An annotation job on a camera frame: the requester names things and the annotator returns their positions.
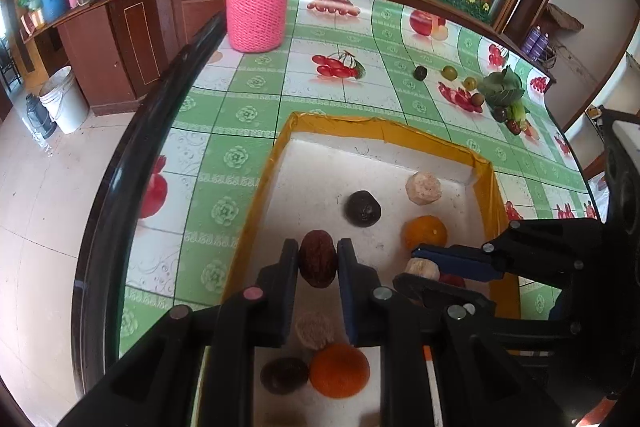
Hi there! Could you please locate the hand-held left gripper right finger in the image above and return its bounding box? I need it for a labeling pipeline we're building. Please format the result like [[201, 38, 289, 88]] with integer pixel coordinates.
[[336, 238, 566, 427]]

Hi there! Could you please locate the green bok choy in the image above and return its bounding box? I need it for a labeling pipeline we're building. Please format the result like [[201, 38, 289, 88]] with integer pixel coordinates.
[[477, 66, 528, 120]]

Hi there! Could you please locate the orange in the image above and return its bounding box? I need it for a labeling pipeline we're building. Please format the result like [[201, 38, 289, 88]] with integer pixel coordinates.
[[402, 215, 448, 253], [308, 343, 372, 399]]

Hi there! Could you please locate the white tray with yellow rim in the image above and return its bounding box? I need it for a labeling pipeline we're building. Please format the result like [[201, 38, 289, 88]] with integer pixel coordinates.
[[190, 112, 523, 427]]

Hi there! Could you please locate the beige round cake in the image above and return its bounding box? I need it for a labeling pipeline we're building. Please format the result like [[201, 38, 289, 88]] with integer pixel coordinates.
[[405, 172, 443, 206]]

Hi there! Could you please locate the fruit print tablecloth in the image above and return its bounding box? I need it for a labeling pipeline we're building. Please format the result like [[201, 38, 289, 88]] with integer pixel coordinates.
[[117, 0, 601, 360]]

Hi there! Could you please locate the black round fruit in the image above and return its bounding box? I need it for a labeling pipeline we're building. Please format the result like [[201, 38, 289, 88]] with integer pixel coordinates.
[[344, 190, 383, 228]]

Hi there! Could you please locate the dark plastic jug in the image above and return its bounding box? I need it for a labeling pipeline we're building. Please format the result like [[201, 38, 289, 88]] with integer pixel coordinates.
[[25, 93, 57, 140]]

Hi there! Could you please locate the brown wooden cabinet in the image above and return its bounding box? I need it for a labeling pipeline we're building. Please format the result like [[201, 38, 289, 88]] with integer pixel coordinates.
[[20, 0, 236, 118]]

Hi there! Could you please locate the white plastic bucket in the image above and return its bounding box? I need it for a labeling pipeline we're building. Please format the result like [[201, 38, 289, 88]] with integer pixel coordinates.
[[39, 66, 91, 135]]

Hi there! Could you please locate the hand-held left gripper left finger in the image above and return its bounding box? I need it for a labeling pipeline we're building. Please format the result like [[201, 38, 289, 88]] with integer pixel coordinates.
[[60, 238, 301, 427]]

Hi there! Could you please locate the brown wrinkled fruit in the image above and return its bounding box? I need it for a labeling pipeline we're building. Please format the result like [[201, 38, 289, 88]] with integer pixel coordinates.
[[298, 230, 335, 289]]

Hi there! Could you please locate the dark maroon round fruit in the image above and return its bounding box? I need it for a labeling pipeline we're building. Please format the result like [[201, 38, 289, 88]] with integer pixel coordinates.
[[260, 357, 310, 395]]

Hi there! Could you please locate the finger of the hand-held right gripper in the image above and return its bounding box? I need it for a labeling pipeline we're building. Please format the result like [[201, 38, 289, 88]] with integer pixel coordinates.
[[411, 217, 608, 289], [392, 274, 576, 338]]

